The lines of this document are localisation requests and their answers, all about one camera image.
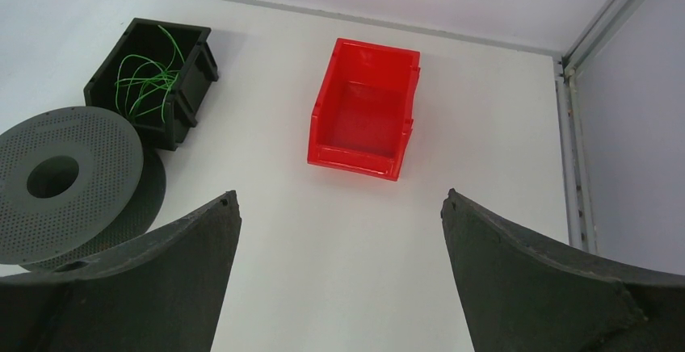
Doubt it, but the red plastic bin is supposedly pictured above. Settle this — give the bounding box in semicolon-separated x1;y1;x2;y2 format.
307;38;421;181

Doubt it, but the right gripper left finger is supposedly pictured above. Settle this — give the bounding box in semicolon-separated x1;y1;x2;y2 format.
1;191;242;351

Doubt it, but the black plastic bin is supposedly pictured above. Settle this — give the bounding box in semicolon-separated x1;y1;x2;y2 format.
83;18;219;151

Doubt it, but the dark grey cable spool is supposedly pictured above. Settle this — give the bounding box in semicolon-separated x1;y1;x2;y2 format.
1;107;166;271

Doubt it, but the green cable in black bin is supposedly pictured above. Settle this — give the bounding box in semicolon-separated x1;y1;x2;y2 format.
114;24;187;124

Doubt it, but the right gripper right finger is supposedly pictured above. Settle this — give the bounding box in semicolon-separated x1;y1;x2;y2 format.
441;191;684;351

